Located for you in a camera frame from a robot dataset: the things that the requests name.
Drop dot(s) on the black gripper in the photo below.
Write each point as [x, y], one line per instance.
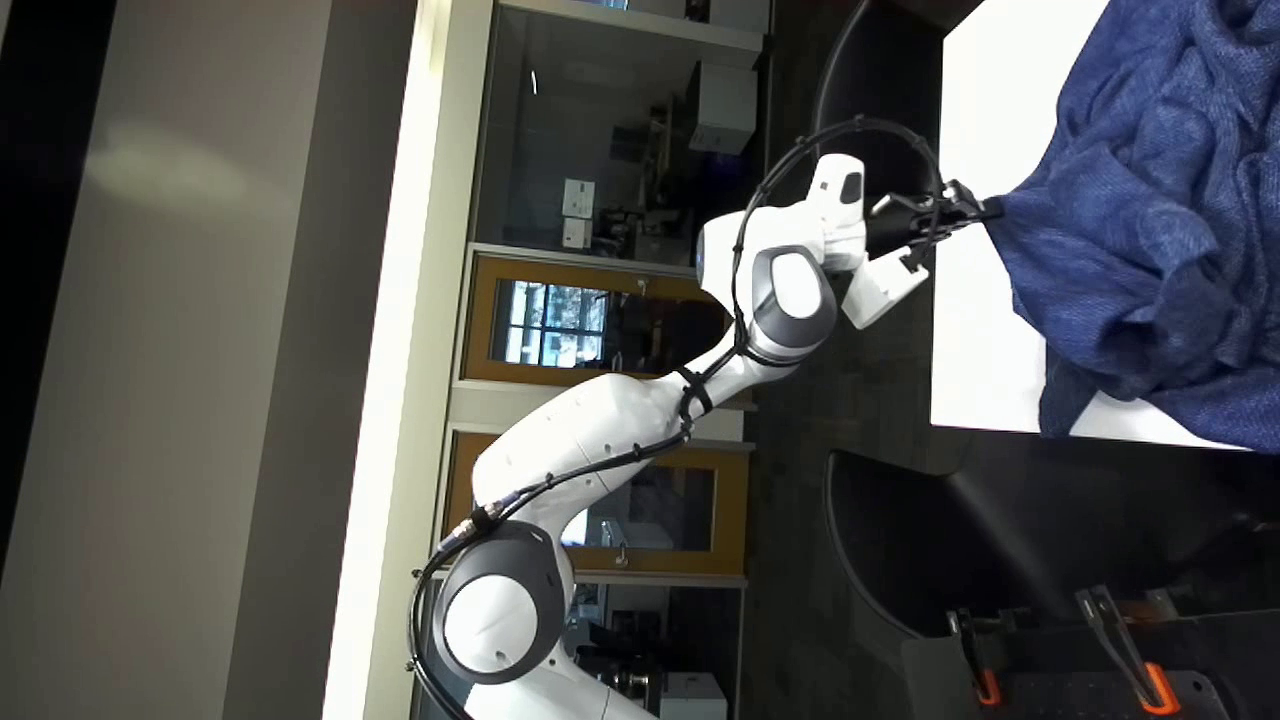
[907, 227]

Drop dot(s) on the blue knitted cloth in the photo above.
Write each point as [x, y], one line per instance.
[1163, 227]

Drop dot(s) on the white storage box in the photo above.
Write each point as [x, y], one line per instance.
[727, 106]

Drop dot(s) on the black rounded chair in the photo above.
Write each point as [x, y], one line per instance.
[907, 535]

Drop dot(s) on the wooden framed door window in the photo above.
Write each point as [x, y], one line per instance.
[727, 535]
[482, 322]

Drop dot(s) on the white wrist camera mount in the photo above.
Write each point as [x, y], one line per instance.
[881, 287]

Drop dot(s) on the white wall switch plate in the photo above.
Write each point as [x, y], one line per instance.
[577, 232]
[577, 199]

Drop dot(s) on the dark clamped base plate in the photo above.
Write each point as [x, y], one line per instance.
[1053, 680]

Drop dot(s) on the cream window frame beam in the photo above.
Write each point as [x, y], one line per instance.
[393, 333]

